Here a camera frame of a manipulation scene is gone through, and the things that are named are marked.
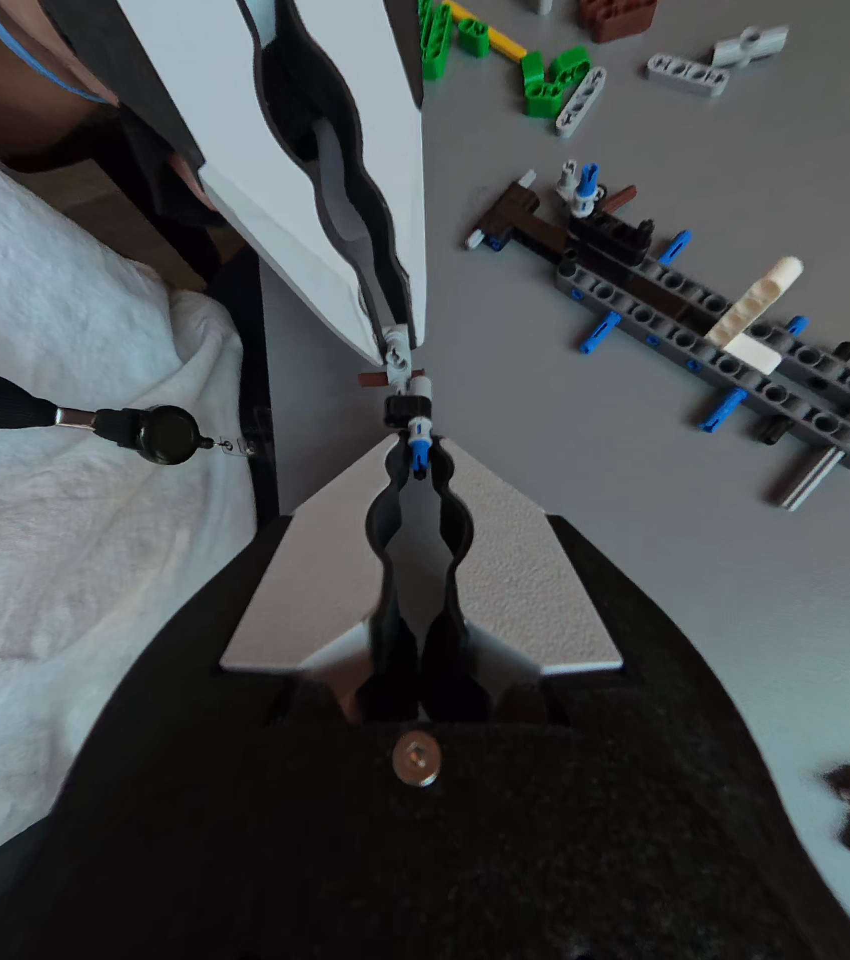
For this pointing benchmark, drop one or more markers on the yellow lego axle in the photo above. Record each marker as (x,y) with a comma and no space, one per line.
(503,43)

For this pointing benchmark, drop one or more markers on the light grey short lego beam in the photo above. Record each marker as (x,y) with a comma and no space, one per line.
(581,101)

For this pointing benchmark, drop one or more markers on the person's left hand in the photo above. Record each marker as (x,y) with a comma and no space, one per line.
(42,37)

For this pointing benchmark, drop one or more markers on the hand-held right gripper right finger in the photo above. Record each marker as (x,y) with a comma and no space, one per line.
(530,592)

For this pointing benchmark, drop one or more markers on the black table frame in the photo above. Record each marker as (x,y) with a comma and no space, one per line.
(263,360)

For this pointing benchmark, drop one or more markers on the grey lego cross connector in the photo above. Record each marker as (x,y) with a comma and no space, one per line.
(751,45)

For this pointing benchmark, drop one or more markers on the long grey lego beam assembly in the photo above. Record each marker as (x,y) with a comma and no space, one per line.
(650,315)

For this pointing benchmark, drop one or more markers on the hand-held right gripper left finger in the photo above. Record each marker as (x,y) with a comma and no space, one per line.
(305,585)

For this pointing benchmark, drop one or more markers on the blue wristband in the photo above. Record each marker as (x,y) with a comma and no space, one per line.
(46,75)

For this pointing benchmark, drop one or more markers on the green angled lego piece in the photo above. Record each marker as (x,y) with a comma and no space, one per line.
(545,94)

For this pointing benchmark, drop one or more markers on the small lego pin assembly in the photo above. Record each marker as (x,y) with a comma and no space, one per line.
(406,409)

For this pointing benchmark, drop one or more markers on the brown lego piece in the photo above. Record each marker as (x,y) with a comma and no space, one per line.
(620,19)

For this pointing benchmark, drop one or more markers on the grey three-hole lego beam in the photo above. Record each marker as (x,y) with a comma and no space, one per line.
(687,73)

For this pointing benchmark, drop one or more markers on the black badge reel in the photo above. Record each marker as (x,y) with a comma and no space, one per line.
(162,433)

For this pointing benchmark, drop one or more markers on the small green lego piece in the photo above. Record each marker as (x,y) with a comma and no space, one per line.
(473,37)

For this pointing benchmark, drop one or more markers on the person's white t-shirt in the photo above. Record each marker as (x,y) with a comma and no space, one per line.
(57,600)

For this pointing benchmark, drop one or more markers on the clear badge clip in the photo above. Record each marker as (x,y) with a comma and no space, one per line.
(244,442)

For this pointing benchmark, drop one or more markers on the green lego beam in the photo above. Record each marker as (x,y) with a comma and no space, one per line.
(436,41)

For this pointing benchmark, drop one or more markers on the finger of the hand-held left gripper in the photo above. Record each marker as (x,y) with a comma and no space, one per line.
(244,187)
(391,150)

